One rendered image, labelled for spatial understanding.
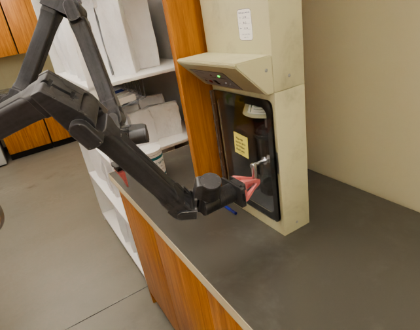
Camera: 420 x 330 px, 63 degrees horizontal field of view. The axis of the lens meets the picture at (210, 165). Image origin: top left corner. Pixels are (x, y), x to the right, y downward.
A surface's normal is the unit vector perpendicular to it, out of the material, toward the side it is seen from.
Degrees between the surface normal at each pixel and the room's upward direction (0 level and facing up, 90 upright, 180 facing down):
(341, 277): 0
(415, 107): 90
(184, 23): 90
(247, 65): 90
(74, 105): 53
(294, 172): 90
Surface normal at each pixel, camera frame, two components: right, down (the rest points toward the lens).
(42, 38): 0.07, 0.11
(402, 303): -0.15, -0.90
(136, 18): 0.60, 0.23
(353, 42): -0.84, 0.33
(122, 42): -0.10, 0.53
